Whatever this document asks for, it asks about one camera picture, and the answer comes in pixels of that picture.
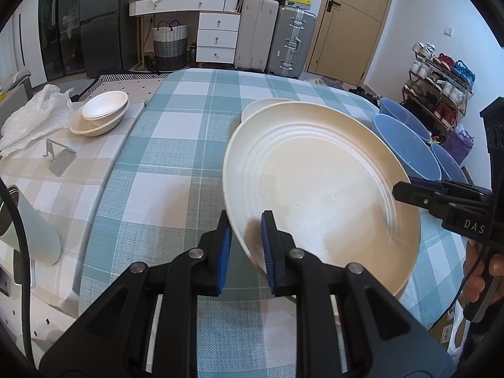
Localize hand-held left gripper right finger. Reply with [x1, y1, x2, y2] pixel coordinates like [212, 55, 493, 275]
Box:
[261, 209, 457, 378]

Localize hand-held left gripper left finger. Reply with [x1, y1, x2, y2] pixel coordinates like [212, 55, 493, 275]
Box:
[37, 209, 233, 378]

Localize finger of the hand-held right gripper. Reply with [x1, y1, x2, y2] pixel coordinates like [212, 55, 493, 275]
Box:
[392, 181, 493, 215]
[409, 178, 493, 201]

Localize blue bowl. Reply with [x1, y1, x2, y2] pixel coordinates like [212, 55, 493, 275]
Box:
[373, 113, 442, 182]
[379, 97, 434, 144]
[430, 142, 469, 185]

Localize cream ribbed plate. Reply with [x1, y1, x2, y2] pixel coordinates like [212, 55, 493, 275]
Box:
[221, 101, 422, 300]
[241, 98, 300, 123]

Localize person's right hand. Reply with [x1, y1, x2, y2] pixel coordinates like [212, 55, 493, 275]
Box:
[461, 240, 504, 308]

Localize purple bag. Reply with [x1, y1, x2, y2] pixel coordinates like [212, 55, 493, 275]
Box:
[443, 126, 473, 166]

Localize wooden shoe rack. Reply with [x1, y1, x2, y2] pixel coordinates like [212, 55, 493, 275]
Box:
[402, 41, 475, 130]

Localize rows of shelved shoes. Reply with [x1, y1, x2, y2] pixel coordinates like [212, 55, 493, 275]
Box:
[409, 41, 475, 127]

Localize printed cardboard box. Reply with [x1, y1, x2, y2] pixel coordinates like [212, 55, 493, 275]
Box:
[429, 303, 465, 355]

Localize green checked tablecloth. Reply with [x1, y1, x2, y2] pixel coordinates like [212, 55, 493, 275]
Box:
[79, 69, 469, 378]

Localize pile of assorted shoes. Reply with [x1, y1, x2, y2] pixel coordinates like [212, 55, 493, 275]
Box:
[346, 84, 382, 107]

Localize white shopping bag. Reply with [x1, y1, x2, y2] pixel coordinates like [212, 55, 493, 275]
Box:
[447, 311, 470, 367]

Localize beige checked tablecloth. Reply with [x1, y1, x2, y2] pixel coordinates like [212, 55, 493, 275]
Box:
[0, 98, 146, 316]

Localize wooden door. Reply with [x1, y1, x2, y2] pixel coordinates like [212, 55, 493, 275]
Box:
[307, 0, 396, 81]

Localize cream disposable bowl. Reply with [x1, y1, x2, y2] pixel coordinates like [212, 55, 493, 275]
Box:
[70, 104, 130, 138]

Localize metal phone stand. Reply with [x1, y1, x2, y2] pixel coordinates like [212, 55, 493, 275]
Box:
[40, 139, 77, 177]

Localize white disposable bowl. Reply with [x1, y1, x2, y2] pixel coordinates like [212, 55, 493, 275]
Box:
[81, 90, 129, 122]

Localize pale green tumbler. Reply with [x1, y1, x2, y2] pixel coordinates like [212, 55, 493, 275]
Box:
[0, 184, 61, 266]

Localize black white patterned rug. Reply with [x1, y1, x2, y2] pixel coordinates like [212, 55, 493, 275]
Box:
[77, 70, 170, 103]

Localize silver suitcase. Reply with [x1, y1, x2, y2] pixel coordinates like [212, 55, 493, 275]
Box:
[268, 6, 318, 78]

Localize woven laundry basket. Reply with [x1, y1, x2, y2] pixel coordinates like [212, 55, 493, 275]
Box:
[152, 20, 188, 72]

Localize white drawer chest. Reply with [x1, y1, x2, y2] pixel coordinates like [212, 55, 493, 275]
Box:
[196, 11, 240, 64]

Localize beige suitcase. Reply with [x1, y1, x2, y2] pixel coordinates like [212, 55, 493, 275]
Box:
[235, 0, 279, 73]

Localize white plastic bag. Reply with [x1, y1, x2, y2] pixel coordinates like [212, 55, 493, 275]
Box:
[0, 84, 73, 157]

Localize white vanity desk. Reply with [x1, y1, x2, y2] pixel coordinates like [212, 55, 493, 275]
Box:
[128, 0, 242, 72]

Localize grey refrigerator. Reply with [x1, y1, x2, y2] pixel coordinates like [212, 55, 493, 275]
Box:
[80, 0, 146, 78]

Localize dark glass cabinet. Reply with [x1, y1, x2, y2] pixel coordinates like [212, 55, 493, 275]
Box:
[37, 0, 85, 81]

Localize white tall cabinet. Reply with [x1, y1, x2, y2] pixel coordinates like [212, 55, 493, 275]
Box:
[18, 0, 48, 87]

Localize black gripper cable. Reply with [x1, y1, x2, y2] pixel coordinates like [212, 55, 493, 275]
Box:
[0, 177, 38, 363]

